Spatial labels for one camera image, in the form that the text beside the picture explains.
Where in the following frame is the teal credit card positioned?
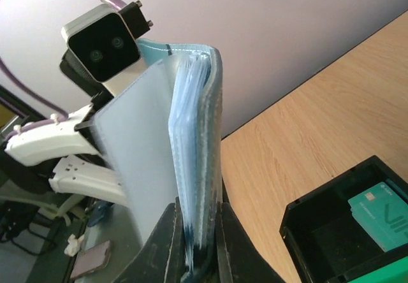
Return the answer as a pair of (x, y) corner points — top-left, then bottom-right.
(348, 181), (407, 252)

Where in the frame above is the green plastic bin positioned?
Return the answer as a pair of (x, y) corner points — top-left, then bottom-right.
(350, 257), (408, 283)

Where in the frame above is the blue leather card holder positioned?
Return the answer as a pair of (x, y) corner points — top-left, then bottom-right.
(92, 39), (222, 282)

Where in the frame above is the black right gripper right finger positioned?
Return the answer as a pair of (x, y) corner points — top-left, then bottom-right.
(210, 202), (284, 283)

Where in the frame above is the pink smartphone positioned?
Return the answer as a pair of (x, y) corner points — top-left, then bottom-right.
(70, 240), (112, 280)

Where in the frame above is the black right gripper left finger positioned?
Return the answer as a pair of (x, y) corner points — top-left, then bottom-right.
(114, 199), (185, 283)

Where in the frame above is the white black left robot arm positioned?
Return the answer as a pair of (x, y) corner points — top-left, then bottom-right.
(1, 105), (129, 223)

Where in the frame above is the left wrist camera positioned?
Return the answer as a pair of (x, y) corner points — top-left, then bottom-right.
(59, 1), (153, 96)

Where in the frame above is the black plastic bin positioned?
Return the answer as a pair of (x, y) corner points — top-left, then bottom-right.
(279, 156), (407, 282)

